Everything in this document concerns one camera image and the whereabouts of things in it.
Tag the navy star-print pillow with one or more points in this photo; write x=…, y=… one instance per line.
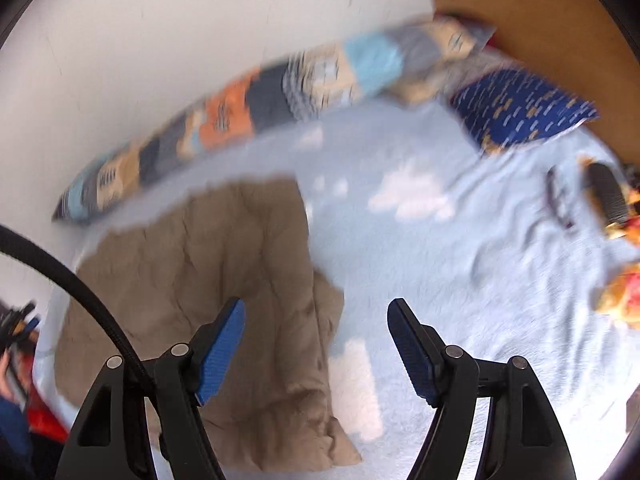
x=520, y=105

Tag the light blue bed sheet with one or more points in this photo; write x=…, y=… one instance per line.
x=450, y=260

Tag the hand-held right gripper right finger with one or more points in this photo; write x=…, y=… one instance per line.
x=412, y=350

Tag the red orange garment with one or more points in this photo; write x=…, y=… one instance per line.
x=45, y=410

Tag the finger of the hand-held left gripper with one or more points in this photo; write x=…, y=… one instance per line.
x=29, y=327

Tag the dark patterned glasses case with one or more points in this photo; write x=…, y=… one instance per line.
x=607, y=190

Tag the person's left hand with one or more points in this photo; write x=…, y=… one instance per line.
x=7, y=375

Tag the wooden headboard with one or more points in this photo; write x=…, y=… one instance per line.
x=550, y=30

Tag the yellow floral scarf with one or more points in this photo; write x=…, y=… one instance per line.
x=622, y=295

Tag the purple eyeglasses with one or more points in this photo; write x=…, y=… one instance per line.
x=552, y=195

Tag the long patchwork bolster pillow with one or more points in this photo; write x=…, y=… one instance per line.
x=260, y=95

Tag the brown puffer jacket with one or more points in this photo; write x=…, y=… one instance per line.
x=210, y=260

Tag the tan small cushion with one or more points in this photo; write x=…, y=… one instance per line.
x=415, y=91

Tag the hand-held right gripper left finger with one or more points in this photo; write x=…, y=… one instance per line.
x=222, y=350

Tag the person's left forearm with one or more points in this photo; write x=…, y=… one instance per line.
x=15, y=435

